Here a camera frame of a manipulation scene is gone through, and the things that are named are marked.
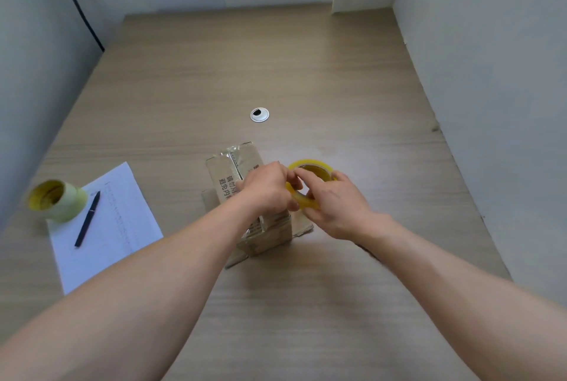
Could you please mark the person's right hand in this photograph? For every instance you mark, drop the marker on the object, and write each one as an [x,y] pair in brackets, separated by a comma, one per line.
[341,210]

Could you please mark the person's left hand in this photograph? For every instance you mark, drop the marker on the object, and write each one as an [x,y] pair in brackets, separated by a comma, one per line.
[263,190]

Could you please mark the person's left thumb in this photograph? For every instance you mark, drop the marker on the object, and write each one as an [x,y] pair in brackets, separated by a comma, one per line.
[293,205]

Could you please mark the person's right thumb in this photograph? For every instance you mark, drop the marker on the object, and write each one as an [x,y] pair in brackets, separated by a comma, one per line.
[314,215]

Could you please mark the small yellow tape roll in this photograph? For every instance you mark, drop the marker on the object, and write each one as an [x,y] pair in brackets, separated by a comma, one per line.
[320,167]

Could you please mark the person's left forearm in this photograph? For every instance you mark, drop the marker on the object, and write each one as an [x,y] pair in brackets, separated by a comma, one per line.
[133,296]

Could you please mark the person's right forearm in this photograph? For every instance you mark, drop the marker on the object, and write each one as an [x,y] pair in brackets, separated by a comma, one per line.
[465,305]

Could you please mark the brown cardboard box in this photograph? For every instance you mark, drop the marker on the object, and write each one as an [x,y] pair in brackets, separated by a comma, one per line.
[228,177]

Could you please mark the white paper sheet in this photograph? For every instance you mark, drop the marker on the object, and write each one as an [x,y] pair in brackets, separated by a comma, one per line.
[119,221]

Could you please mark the black pen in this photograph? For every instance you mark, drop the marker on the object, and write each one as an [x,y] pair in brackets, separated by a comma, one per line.
[87,219]

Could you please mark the large pale yellow tape roll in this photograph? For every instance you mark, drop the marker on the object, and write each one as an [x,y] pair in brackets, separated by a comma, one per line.
[66,205]

